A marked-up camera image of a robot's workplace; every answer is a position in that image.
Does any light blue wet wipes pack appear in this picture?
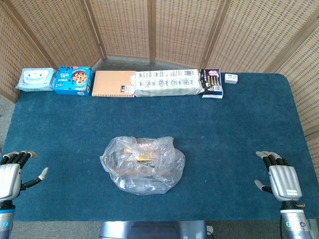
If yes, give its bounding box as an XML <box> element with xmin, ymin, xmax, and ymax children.
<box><xmin>15</xmin><ymin>67</ymin><xmax>57</xmax><ymax>92</ymax></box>

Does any blue felt table cover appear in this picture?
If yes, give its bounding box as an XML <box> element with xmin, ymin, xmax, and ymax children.
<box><xmin>0</xmin><ymin>72</ymin><xmax>319</xmax><ymax>222</ymax></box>

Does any clear plastic bag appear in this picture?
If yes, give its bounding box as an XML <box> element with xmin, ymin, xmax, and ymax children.
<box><xmin>100</xmin><ymin>135</ymin><xmax>186</xmax><ymax>196</ymax></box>

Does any black and purple pad pack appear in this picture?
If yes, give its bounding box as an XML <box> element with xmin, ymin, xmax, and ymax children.
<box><xmin>200</xmin><ymin>69</ymin><xmax>224</xmax><ymax>99</ymax></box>

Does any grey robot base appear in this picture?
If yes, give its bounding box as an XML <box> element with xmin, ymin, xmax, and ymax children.
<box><xmin>99</xmin><ymin>221</ymin><xmax>208</xmax><ymax>239</ymax></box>

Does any long white tissue pack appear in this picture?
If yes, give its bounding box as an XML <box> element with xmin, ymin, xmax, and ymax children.
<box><xmin>130</xmin><ymin>69</ymin><xmax>204</xmax><ymax>98</ymax></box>

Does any orange spiral notebook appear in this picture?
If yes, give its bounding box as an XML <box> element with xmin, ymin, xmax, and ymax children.
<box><xmin>91</xmin><ymin>70</ymin><xmax>137</xmax><ymax>98</ymax></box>

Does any small white box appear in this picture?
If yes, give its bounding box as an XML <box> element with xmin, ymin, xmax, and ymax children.
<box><xmin>224</xmin><ymin>73</ymin><xmax>238</xmax><ymax>84</ymax></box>

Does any blue cookie box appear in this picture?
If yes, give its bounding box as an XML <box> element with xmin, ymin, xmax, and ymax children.
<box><xmin>53</xmin><ymin>65</ymin><xmax>94</xmax><ymax>97</ymax></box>

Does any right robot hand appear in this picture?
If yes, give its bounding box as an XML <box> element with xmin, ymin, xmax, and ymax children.
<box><xmin>254</xmin><ymin>150</ymin><xmax>303</xmax><ymax>202</ymax></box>

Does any yellow snack packet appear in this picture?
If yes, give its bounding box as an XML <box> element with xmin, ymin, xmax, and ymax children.
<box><xmin>136</xmin><ymin>154</ymin><xmax>156</xmax><ymax>163</ymax></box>

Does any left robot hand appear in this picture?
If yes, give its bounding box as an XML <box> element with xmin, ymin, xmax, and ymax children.
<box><xmin>0</xmin><ymin>150</ymin><xmax>49</xmax><ymax>202</ymax></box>

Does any woven bamboo folding screen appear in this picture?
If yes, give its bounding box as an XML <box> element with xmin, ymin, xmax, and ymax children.
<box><xmin>0</xmin><ymin>0</ymin><xmax>319</xmax><ymax>175</ymax></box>

